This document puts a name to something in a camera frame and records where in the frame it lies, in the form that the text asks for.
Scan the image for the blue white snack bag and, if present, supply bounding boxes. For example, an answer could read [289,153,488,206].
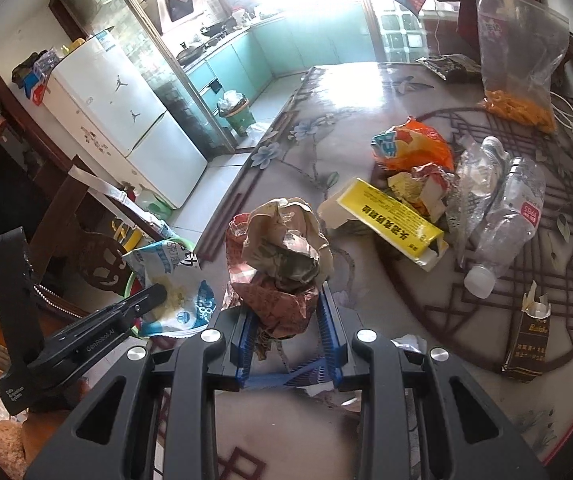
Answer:
[124,237,217,339]

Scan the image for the brown paper trash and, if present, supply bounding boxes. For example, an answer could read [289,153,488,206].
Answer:
[222,197,333,360]

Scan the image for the orange snack bag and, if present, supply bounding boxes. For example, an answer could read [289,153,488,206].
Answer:
[371,116,455,172]

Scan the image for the green trash bin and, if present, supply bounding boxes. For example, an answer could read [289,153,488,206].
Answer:
[217,90,256,136]

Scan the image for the teal kitchen cabinets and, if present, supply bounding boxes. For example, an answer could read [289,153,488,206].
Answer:
[183,4,385,106]

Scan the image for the dark cigarette pack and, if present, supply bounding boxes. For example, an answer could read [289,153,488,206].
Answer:
[501,281,551,382]

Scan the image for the yellow cardboard box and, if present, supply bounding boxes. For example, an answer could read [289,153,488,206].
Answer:
[317,178,449,272]

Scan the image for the crushed clear plastic bottle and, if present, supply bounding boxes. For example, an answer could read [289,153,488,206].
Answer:
[463,156,546,299]

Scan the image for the crumpled red white wrapper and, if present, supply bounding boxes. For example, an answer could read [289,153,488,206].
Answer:
[387,162,457,223]

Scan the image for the white refrigerator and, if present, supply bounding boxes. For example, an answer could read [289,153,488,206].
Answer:
[42,29,207,209]

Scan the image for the dark patterned packet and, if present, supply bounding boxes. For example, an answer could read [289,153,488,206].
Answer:
[416,54,482,84]

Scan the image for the clear zip bag orange snacks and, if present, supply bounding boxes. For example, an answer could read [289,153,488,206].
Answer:
[475,0,570,134]

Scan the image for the range hood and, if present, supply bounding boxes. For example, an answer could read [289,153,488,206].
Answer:
[141,0,217,36]

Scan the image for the white charger cable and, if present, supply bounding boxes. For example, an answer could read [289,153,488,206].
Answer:
[548,90,573,148]

